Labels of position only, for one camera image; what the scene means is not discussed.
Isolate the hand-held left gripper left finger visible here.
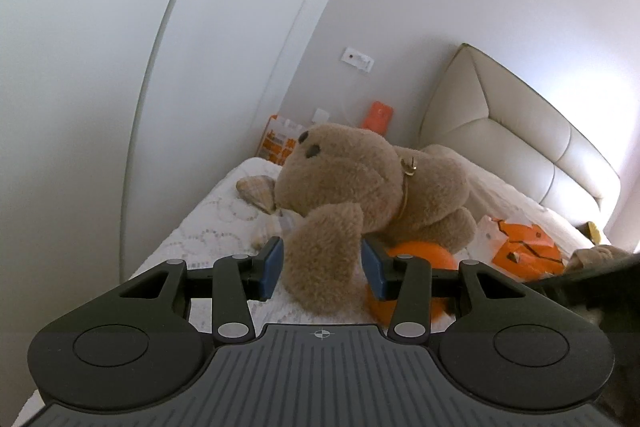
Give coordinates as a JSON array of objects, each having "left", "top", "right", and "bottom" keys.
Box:
[{"left": 117, "top": 234, "right": 283, "bottom": 343}]

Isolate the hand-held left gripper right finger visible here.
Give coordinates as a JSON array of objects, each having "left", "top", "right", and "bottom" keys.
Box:
[{"left": 364, "top": 236, "right": 533, "bottom": 344}]

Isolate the large orange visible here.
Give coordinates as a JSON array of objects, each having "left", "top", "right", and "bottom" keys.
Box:
[{"left": 367, "top": 241, "right": 458, "bottom": 323}]

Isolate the brown plush teddy bear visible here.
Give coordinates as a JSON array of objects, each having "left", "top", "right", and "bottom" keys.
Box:
[{"left": 274, "top": 123, "right": 477, "bottom": 322}]

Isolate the beige cloth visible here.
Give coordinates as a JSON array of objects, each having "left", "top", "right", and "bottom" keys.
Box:
[{"left": 562, "top": 244, "right": 633, "bottom": 278}]

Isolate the white lace bedspread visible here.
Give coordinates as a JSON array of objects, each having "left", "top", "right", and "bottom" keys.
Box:
[{"left": 10, "top": 157, "right": 593, "bottom": 427}]

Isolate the plaid fabric cushion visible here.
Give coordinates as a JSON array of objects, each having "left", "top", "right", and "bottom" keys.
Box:
[{"left": 236, "top": 175, "right": 278, "bottom": 212}]

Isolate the orange paper bag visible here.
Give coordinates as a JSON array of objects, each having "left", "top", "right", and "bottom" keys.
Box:
[{"left": 491, "top": 217, "right": 565, "bottom": 282}]

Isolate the white paper bag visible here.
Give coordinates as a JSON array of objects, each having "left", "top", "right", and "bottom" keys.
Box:
[{"left": 471, "top": 215, "right": 502, "bottom": 260}]

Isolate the orange and white package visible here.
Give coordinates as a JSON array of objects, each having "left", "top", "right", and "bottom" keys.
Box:
[{"left": 258, "top": 114, "right": 308, "bottom": 166}]

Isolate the cream leather headboard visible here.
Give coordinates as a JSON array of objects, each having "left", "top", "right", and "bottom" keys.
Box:
[{"left": 417, "top": 43, "right": 622, "bottom": 238}]

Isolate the white wall switch plate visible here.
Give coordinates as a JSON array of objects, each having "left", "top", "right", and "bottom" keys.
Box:
[{"left": 341, "top": 48, "right": 375, "bottom": 72}]

